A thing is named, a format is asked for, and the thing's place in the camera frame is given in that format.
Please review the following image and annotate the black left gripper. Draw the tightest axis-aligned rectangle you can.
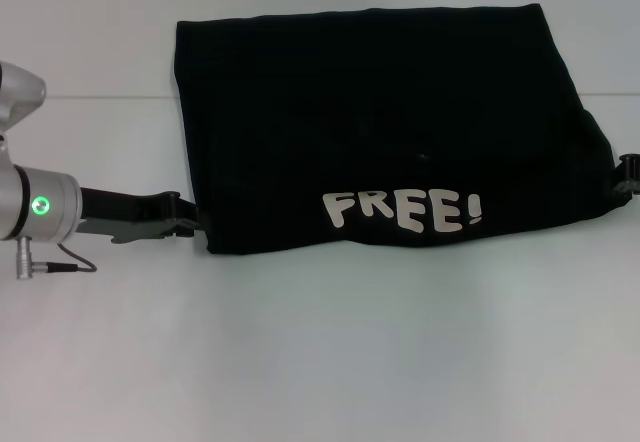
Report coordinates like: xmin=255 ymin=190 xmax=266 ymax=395
xmin=77 ymin=187 xmax=209 ymax=244

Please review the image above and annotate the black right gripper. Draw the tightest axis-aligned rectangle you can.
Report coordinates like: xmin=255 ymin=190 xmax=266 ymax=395
xmin=612 ymin=151 xmax=640 ymax=198

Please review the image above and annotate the grey cable with silver plug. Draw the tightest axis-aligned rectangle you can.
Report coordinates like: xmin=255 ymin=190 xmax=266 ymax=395
xmin=14 ymin=239 xmax=98 ymax=280

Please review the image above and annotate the black shirt with white print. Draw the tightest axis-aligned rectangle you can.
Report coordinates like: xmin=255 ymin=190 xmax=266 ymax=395
xmin=174 ymin=4 xmax=617 ymax=258

